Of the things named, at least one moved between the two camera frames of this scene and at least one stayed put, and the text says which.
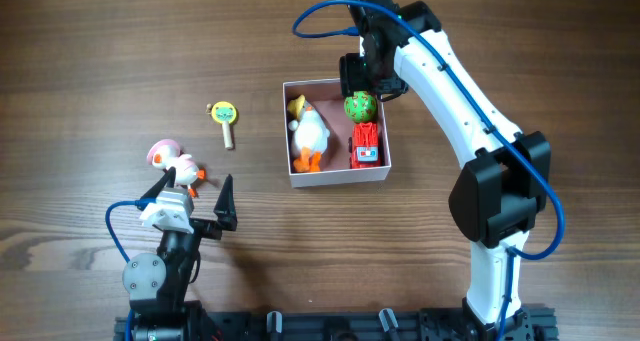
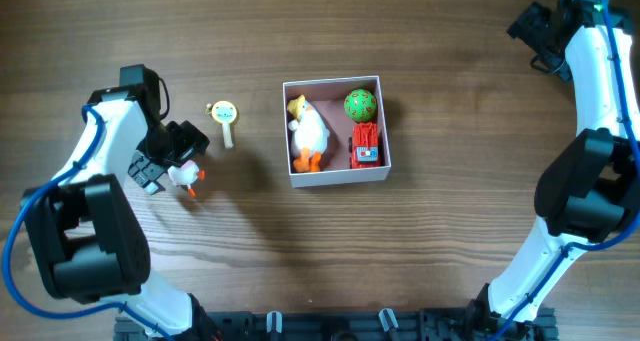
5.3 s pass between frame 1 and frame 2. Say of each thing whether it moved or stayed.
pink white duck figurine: stayed
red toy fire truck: stayed
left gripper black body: moved
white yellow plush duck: stayed
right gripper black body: moved
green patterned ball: stayed
